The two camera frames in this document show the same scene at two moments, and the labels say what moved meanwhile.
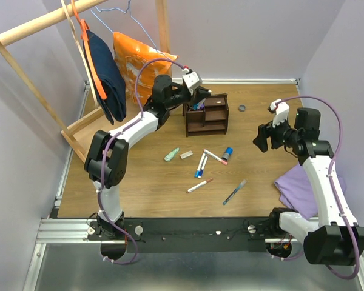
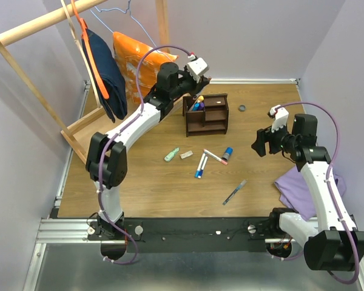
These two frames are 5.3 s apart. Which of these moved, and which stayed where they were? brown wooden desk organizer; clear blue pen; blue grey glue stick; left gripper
Moved: left gripper
Stayed: brown wooden desk organizer; clear blue pen; blue grey glue stick
